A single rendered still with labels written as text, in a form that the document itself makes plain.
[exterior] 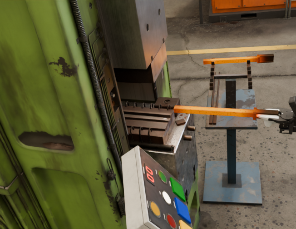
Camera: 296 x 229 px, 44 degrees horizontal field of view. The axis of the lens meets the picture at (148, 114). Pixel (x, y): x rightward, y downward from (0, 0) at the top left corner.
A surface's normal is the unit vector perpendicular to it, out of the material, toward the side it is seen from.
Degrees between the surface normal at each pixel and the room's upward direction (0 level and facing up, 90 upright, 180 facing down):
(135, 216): 30
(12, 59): 89
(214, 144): 0
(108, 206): 90
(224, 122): 0
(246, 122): 0
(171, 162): 90
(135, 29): 90
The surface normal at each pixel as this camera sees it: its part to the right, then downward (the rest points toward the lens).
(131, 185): -0.62, -0.60
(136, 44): -0.32, 0.60
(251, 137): -0.15, -0.80
